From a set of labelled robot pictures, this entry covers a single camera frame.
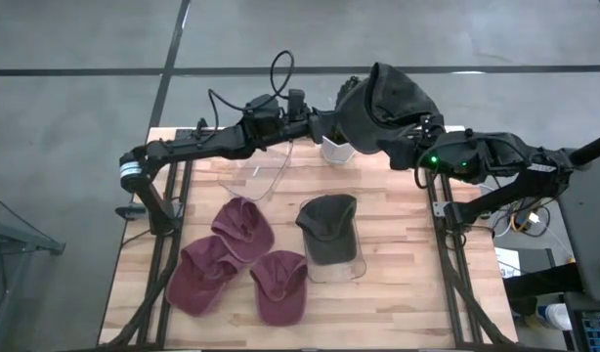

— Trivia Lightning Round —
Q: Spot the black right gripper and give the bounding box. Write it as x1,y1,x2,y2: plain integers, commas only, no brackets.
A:
376,114,482,185

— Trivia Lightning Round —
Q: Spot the black baseball cap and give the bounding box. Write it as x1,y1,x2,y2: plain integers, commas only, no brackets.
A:
294,194,359,266
334,62,443,155

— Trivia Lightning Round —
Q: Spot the maroon baseball cap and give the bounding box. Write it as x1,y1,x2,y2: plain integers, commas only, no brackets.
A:
165,235,245,318
249,249,310,328
210,197,276,265

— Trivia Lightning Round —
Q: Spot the white hexagonal plant pot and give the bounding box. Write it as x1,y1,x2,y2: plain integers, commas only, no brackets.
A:
321,135,357,165

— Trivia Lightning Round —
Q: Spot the clear plastic tray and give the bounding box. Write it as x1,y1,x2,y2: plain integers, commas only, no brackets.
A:
216,141,295,204
298,195,368,285

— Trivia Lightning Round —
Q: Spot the white paper sheet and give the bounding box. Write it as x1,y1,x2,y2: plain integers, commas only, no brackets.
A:
493,246,522,280

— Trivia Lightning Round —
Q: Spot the black pole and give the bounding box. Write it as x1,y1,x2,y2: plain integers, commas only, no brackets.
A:
568,129,600,167

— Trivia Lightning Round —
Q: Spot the blue lit keyboard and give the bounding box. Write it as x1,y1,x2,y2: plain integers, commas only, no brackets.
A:
580,312,600,352

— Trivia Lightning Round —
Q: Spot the grey metal stand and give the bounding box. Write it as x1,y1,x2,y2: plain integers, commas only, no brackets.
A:
0,194,67,352

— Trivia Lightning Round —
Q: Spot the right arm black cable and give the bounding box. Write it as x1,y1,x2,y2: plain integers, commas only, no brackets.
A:
413,163,431,191

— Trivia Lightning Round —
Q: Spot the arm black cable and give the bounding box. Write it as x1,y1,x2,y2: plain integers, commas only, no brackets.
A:
413,163,431,191
206,48,296,143

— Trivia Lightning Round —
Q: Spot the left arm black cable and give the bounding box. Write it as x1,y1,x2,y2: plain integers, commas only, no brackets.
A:
206,48,296,143

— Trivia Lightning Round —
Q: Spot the yellow cable coil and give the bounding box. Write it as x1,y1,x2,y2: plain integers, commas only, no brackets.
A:
509,209,531,234

